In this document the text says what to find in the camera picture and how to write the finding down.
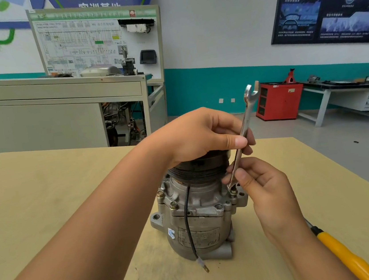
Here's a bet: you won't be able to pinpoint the person's left hand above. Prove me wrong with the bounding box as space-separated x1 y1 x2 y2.
141 101 258 172

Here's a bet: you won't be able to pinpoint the person's right hand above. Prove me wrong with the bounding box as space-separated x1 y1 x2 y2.
219 151 307 244

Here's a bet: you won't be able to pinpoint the silver open-end wrench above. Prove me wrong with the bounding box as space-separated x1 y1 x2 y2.
214 80 273 191

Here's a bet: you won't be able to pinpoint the silver air conditioning compressor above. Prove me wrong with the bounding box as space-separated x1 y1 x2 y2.
142 147 256 269

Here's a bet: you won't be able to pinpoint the person's right forearm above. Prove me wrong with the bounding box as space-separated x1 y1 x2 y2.
259 211 358 280

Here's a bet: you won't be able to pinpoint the person's left forearm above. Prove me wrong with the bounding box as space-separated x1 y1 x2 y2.
0 137 189 280

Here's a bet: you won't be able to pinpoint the red tool cabinet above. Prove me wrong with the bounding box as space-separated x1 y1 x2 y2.
252 78 308 124

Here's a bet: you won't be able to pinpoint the red jack stand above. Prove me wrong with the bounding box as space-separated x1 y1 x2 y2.
281 68 298 85

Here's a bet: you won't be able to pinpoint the engine parts under workbench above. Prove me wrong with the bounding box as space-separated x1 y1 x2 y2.
101 97 148 148

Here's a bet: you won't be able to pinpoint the small black display screen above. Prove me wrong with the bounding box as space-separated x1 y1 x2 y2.
138 48 158 66

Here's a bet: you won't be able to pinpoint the black compressor on training board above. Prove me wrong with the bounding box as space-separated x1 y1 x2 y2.
119 44 139 78

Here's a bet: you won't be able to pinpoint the white table with black top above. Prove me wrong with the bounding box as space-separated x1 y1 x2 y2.
294 73 369 135

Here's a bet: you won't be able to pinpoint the white control module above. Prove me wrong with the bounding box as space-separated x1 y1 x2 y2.
126 20 152 36

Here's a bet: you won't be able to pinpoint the silver metal part on workbench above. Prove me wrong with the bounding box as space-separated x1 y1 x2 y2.
79 64 122 80

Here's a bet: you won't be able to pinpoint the grey metal workbench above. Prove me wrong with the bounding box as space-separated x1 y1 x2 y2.
0 57 172 164

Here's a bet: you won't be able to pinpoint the white wiring diagram training board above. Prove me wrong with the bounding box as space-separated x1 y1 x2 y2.
26 0 168 96

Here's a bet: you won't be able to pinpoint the black wire with terminal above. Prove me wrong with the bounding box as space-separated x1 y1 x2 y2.
180 184 210 275

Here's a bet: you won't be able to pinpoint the yellow handled screwdriver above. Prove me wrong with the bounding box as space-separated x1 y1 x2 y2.
303 211 369 280

